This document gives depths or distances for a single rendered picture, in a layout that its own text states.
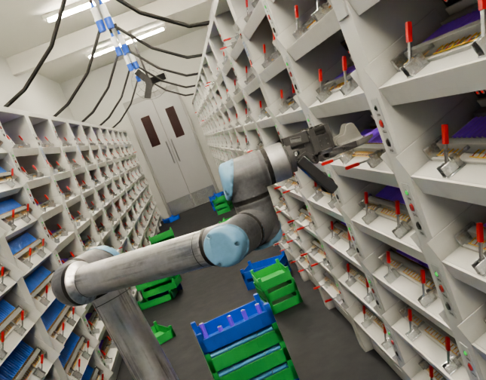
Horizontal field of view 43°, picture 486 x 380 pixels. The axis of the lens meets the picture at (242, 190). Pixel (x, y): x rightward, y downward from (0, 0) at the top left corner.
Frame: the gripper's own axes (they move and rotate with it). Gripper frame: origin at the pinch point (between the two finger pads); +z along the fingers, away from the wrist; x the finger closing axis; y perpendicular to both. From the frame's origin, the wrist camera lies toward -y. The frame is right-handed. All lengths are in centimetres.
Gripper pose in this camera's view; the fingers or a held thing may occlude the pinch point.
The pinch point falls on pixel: (367, 139)
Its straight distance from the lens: 153.0
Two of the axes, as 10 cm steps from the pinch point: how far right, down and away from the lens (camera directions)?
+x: -1.0, -0.8, 9.9
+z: 9.4, -3.4, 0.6
